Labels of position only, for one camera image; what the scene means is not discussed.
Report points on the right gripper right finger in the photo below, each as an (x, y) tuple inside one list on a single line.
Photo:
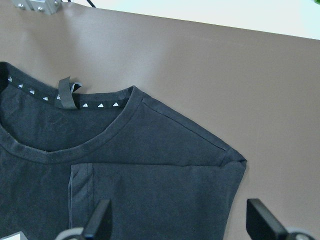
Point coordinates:
[(261, 224)]

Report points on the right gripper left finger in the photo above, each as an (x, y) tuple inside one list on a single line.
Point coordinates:
[(99, 225)]

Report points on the black t-shirt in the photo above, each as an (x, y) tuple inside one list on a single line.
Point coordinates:
[(167, 177)]

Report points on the aluminium frame post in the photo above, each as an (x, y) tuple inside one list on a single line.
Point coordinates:
[(48, 7)]

